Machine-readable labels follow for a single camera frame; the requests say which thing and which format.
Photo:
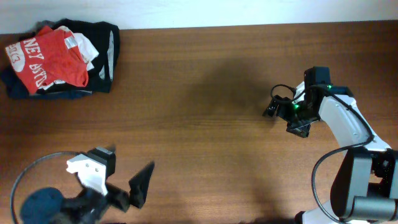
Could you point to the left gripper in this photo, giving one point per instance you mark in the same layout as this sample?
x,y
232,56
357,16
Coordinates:
x,y
136,196

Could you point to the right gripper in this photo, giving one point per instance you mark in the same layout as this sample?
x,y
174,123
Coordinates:
x,y
299,129

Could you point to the red orange t-shirt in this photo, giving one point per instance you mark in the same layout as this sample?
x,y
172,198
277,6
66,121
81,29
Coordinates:
x,y
50,55

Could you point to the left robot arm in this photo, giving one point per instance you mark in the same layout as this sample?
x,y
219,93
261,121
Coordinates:
x,y
48,205

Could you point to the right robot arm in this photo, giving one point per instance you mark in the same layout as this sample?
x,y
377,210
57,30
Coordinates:
x,y
365,187

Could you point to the white t-shirt with green print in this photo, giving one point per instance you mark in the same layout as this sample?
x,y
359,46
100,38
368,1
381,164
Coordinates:
x,y
86,48

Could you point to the black folded garment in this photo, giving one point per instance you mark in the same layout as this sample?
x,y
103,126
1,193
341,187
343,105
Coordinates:
x,y
106,39

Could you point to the dark navy folded garment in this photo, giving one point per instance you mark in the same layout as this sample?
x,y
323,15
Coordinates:
x,y
16,90

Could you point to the grey folded garment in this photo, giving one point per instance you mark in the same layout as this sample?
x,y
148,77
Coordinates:
x,y
41,24

